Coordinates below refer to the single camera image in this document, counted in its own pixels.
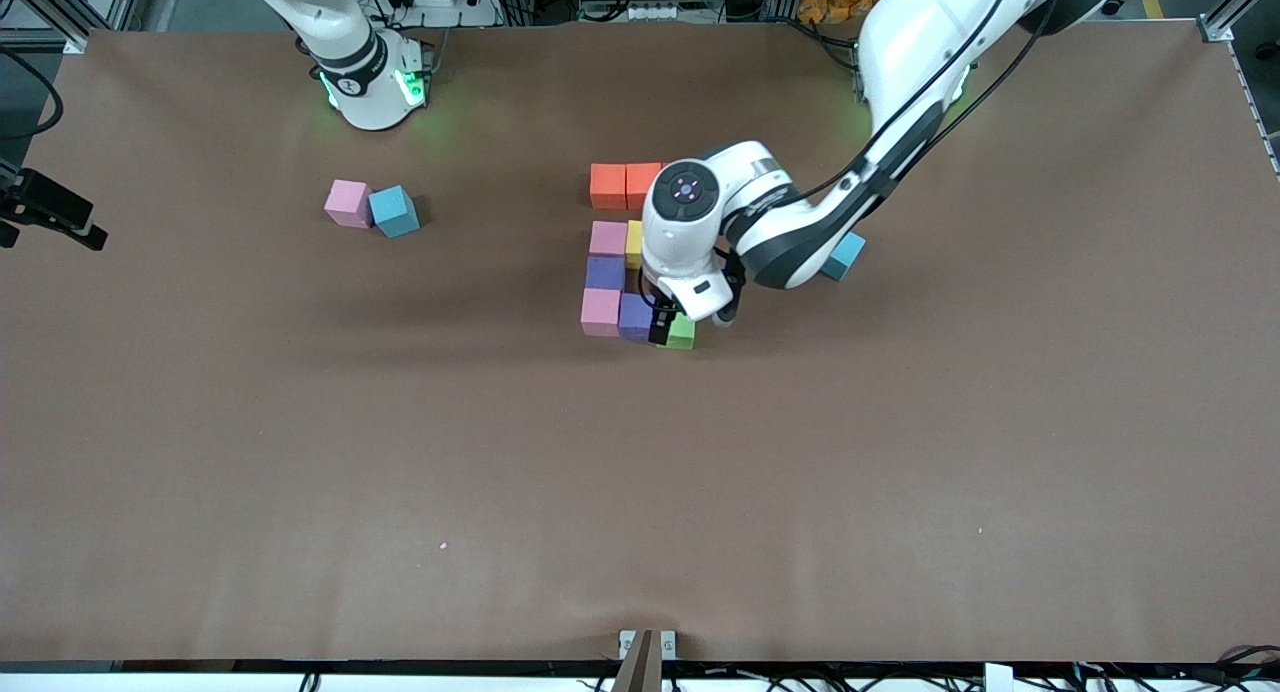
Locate orange foam cube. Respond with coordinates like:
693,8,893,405
626,162,663,211
589,163,628,211

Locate brown paper table cover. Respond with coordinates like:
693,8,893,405
0,20,1280,665

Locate blue foam cube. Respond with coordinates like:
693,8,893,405
368,185,421,239
822,232,868,282

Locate white power strip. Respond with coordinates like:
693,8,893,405
385,0,501,28

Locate brown flat stick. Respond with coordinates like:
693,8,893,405
611,629,664,692

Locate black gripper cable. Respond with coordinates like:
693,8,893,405
0,47,64,141
635,0,1066,318

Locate silver metal bracket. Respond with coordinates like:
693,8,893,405
618,629,677,661

